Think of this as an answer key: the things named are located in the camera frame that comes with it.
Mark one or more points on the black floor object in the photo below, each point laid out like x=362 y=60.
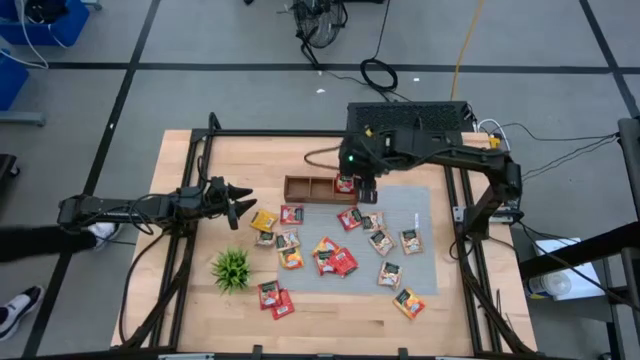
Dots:
x=6 y=170

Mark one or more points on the black metal cart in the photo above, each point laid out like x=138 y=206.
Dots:
x=575 y=251

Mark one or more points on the grey mesh mat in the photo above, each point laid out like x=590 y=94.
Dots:
x=345 y=287

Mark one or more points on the round white container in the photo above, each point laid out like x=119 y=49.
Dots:
x=545 y=285

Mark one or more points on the black aluminium rig frame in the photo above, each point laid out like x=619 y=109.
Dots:
x=250 y=132

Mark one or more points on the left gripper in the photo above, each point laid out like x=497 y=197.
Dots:
x=215 y=197

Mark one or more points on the person's foot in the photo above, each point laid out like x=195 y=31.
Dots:
x=20 y=307
x=105 y=231

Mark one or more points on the green plant in white pot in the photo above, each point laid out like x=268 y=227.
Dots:
x=231 y=270

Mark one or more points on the person's leg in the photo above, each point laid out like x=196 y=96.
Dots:
x=40 y=242

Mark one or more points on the yellow plug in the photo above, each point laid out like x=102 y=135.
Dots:
x=494 y=142

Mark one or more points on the blue plastic bin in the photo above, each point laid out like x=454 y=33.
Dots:
x=10 y=82
x=50 y=27

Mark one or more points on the orange tea packet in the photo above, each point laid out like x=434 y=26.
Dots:
x=326 y=245
x=291 y=258
x=409 y=302

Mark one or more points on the black floor fan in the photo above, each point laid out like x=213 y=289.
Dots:
x=320 y=22

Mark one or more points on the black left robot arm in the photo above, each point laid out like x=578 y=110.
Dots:
x=100 y=206

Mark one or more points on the beige tea packet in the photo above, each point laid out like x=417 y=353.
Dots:
x=373 y=221
x=411 y=241
x=288 y=240
x=390 y=275
x=266 y=238
x=382 y=242

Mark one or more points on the white tape strip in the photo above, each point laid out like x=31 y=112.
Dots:
x=416 y=220

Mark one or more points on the wooden three-compartment tray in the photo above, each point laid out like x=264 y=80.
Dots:
x=300 y=189

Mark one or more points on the white box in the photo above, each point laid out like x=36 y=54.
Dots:
x=587 y=287

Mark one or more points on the yellow tea packet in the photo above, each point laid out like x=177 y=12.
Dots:
x=263 y=220

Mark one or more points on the grey metal foot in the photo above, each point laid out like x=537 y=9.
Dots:
x=22 y=119

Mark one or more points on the black perforated computer case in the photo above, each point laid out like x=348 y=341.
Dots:
x=410 y=115

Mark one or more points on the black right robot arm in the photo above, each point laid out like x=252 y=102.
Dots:
x=450 y=150

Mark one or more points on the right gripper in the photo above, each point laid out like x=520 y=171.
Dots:
x=360 y=155

